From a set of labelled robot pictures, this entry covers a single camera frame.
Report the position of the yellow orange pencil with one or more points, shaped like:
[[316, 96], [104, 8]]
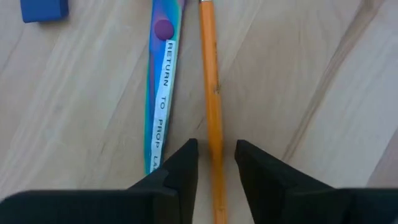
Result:
[[211, 77]]

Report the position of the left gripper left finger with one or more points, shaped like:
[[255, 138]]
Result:
[[93, 208]]

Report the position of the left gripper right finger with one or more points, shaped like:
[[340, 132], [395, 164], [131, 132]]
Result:
[[311, 208]]

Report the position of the blue eraser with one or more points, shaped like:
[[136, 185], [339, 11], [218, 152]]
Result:
[[43, 9]]

